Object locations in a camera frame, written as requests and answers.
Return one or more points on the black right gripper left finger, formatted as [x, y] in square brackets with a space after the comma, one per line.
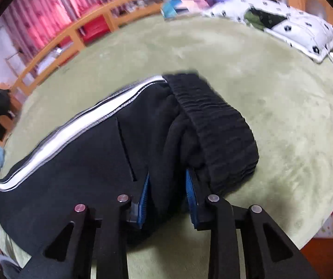
[82, 238]

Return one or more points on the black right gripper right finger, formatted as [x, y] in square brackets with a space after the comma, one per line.
[244, 242]

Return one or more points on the black pants with white stripe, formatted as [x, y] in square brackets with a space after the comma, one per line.
[146, 140]

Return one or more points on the green fuzzy bed blanket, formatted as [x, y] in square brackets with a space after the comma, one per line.
[284, 96]

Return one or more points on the white patterned pillow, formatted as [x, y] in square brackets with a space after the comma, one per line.
[311, 35]

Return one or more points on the red chair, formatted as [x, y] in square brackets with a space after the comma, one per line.
[91, 31]

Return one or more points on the red pink curtain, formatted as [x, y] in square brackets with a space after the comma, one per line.
[32, 24]

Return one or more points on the blue geometric cushion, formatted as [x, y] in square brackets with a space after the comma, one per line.
[172, 9]

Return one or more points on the wooden bed frame rail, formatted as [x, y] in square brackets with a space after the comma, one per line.
[117, 13]

